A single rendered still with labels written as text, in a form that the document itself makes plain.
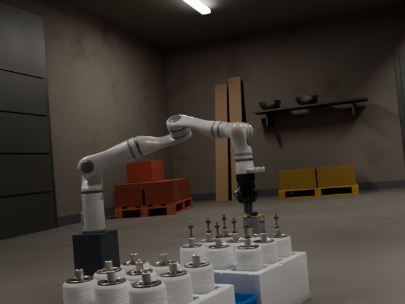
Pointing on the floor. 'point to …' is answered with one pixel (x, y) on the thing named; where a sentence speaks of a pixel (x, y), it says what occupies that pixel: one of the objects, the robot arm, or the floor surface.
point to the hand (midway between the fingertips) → (248, 209)
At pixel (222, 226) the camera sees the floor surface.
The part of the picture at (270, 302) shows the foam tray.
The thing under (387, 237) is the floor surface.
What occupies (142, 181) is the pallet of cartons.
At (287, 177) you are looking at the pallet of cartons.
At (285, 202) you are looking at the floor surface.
